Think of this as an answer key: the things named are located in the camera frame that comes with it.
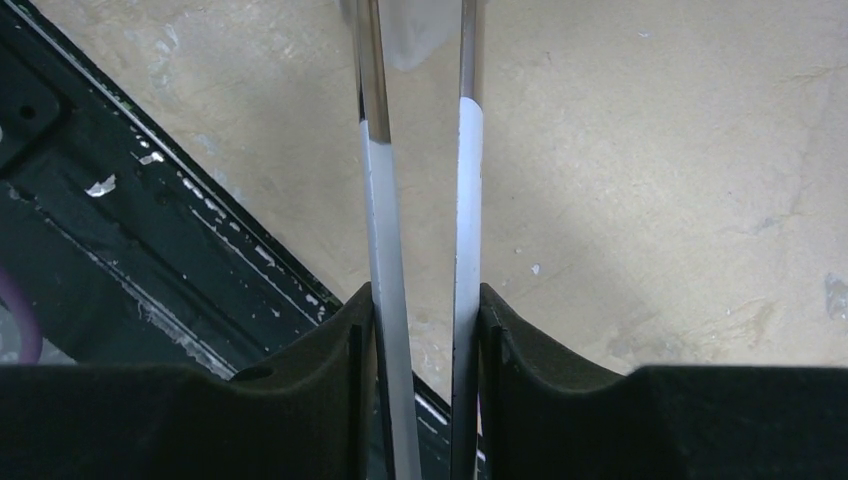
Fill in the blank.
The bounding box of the patterned white paper bag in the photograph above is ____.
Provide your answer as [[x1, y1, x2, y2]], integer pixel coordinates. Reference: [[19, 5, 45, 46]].
[[379, 1, 467, 72]]

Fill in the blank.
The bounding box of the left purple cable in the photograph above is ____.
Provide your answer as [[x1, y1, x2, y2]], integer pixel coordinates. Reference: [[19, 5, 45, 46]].
[[0, 268, 44, 366]]

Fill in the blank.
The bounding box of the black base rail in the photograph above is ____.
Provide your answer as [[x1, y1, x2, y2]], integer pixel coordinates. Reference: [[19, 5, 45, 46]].
[[0, 0, 488, 480]]

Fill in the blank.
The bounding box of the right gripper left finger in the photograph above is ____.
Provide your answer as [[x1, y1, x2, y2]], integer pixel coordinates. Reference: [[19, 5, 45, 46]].
[[1, 284, 377, 479]]

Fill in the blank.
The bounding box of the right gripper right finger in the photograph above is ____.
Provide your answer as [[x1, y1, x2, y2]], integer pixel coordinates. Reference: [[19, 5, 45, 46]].
[[477, 285, 847, 479]]

